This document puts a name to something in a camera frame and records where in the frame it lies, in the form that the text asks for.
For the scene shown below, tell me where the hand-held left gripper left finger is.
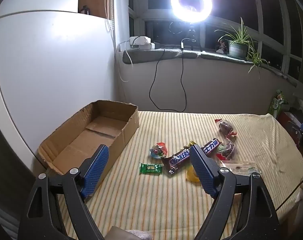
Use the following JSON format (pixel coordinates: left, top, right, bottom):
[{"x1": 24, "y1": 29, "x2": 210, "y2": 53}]
[{"x1": 18, "y1": 144, "x2": 109, "y2": 240}]

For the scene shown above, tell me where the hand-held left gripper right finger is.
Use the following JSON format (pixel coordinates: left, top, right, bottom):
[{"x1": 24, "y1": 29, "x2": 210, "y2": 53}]
[{"x1": 189, "y1": 144, "x2": 279, "y2": 240}]

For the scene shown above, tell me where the yellow candy packet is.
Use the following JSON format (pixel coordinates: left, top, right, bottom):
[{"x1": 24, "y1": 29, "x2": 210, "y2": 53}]
[{"x1": 186, "y1": 164, "x2": 201, "y2": 182}]

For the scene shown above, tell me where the brown chocolate bar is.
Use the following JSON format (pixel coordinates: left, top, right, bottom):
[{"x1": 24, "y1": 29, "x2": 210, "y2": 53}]
[
  {"x1": 202, "y1": 138, "x2": 221, "y2": 155},
  {"x1": 162, "y1": 149, "x2": 193, "y2": 171}
]

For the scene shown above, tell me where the cardboard box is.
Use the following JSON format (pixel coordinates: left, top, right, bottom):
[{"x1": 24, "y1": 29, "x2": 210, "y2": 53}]
[{"x1": 37, "y1": 100, "x2": 139, "y2": 200}]

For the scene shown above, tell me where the clear zip bag of biscuits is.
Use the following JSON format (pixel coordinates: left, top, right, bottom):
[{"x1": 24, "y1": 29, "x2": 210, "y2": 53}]
[{"x1": 220, "y1": 161, "x2": 263, "y2": 177}]

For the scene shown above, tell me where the clear bag of red dates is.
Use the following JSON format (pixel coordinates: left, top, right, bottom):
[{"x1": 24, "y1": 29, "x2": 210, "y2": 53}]
[{"x1": 215, "y1": 119, "x2": 238, "y2": 139}]

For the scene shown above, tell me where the red and blue jelly packet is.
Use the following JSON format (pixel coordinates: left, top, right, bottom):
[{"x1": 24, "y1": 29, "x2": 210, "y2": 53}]
[{"x1": 149, "y1": 142, "x2": 168, "y2": 158}]

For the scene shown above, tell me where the green candy packet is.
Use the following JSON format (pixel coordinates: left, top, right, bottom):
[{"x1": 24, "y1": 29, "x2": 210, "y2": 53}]
[{"x1": 139, "y1": 163, "x2": 163, "y2": 175}]

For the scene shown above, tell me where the striped yellow blanket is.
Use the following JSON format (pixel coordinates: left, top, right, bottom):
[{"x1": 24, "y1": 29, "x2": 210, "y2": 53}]
[{"x1": 51, "y1": 110, "x2": 303, "y2": 240}]

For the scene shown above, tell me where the green printed bag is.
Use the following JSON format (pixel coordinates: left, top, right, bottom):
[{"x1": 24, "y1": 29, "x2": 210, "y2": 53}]
[{"x1": 268, "y1": 89, "x2": 288, "y2": 117}]

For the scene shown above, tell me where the white wardrobe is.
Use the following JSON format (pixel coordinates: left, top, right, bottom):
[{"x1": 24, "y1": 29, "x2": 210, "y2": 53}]
[{"x1": 0, "y1": 0, "x2": 117, "y2": 170}]

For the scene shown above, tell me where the small figurine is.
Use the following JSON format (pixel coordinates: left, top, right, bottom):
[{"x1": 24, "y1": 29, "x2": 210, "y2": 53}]
[{"x1": 216, "y1": 39, "x2": 229, "y2": 53}]

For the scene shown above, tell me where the potted spider plant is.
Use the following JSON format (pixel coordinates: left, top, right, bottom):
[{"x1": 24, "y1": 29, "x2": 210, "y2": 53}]
[{"x1": 215, "y1": 17, "x2": 269, "y2": 80}]

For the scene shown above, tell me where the white electronic device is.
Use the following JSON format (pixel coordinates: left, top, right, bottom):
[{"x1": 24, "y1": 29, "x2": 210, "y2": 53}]
[{"x1": 129, "y1": 36, "x2": 155, "y2": 50}]

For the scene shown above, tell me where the window with grey frames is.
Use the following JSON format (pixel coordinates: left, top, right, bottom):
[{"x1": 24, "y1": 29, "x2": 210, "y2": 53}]
[{"x1": 128, "y1": 0, "x2": 303, "y2": 80}]

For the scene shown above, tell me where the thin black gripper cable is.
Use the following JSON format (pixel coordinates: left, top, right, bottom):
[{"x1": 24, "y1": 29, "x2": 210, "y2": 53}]
[{"x1": 275, "y1": 175, "x2": 303, "y2": 212}]

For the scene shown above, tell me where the white cable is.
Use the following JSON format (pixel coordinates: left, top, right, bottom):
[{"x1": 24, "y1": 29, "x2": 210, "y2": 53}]
[{"x1": 117, "y1": 42, "x2": 134, "y2": 83}]

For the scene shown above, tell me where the black power cable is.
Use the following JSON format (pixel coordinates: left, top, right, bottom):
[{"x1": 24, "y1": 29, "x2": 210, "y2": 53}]
[{"x1": 149, "y1": 39, "x2": 194, "y2": 113}]

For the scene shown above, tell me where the black ring light tripod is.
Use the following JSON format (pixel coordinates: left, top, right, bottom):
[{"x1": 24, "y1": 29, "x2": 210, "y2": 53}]
[{"x1": 187, "y1": 24, "x2": 199, "y2": 52}]

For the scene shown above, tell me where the white ring light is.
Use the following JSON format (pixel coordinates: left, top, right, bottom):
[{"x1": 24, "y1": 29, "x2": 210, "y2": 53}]
[{"x1": 170, "y1": 0, "x2": 213, "y2": 23}]

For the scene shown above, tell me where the white hanging cord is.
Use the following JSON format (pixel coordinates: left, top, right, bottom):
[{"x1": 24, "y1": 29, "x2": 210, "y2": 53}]
[{"x1": 103, "y1": 0, "x2": 115, "y2": 40}]

